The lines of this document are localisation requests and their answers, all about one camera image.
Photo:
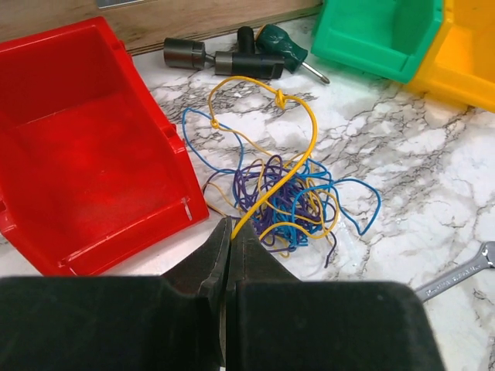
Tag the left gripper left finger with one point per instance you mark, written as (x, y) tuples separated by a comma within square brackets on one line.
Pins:
[(195, 310)]

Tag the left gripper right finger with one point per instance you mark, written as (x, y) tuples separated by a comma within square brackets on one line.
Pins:
[(263, 318)]

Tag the red plastic bin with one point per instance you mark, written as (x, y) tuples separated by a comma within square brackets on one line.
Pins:
[(92, 171)]

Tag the black cylindrical bit holder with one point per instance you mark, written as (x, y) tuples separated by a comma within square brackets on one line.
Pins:
[(246, 62)]

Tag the black metal socket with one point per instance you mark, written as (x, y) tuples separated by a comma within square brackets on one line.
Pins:
[(186, 54)]

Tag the small open-end wrench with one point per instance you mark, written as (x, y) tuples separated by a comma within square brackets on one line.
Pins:
[(484, 259)]

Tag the wooden board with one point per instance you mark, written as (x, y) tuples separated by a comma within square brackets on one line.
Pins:
[(143, 25)]

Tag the green plastic bin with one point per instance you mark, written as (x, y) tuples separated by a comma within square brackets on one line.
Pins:
[(388, 38)]

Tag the yellow plastic bin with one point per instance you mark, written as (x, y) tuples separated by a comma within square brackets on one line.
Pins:
[(459, 65)]

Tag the green handled screwdriver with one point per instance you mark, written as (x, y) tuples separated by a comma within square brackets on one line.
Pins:
[(274, 40)]

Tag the grey metal bracket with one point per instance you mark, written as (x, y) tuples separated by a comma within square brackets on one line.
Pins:
[(107, 4)]

